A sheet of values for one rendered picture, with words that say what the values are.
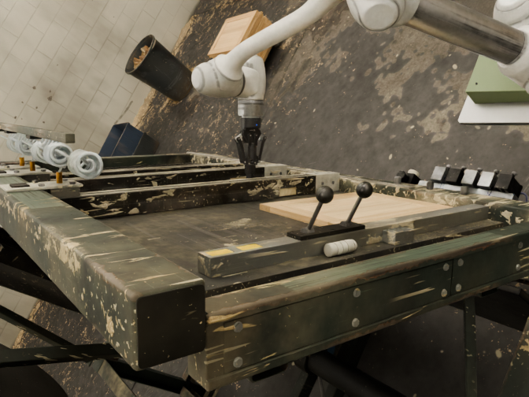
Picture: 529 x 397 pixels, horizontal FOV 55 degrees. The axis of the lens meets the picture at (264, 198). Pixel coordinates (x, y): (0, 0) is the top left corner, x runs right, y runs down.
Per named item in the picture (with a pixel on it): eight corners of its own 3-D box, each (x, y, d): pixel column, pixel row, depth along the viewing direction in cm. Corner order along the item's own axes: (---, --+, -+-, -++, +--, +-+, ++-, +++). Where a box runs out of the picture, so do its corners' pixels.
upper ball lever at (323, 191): (316, 239, 112) (340, 192, 104) (304, 242, 109) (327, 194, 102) (307, 228, 114) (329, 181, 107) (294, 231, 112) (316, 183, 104)
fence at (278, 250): (487, 219, 150) (489, 205, 149) (210, 278, 95) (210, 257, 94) (472, 216, 154) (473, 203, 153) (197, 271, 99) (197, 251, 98)
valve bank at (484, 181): (551, 194, 172) (525, 159, 158) (537, 231, 170) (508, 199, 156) (427, 177, 212) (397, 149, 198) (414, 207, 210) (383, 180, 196)
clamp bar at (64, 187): (342, 191, 198) (345, 129, 194) (9, 230, 129) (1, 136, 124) (325, 187, 206) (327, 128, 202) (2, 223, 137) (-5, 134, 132)
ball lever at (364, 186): (354, 232, 119) (379, 187, 111) (343, 235, 116) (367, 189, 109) (345, 222, 121) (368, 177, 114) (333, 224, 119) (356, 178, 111)
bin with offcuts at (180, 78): (205, 67, 572) (160, 30, 534) (185, 105, 562) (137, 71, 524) (183, 71, 613) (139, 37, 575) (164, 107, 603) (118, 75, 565)
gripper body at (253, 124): (254, 116, 184) (253, 142, 185) (234, 116, 179) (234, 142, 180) (266, 116, 178) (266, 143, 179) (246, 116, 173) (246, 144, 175)
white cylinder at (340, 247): (332, 258, 108) (357, 253, 113) (332, 245, 108) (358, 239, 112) (323, 255, 111) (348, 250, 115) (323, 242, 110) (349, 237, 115)
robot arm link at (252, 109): (232, 100, 178) (232, 116, 179) (247, 100, 171) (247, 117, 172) (253, 100, 184) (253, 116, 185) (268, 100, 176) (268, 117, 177)
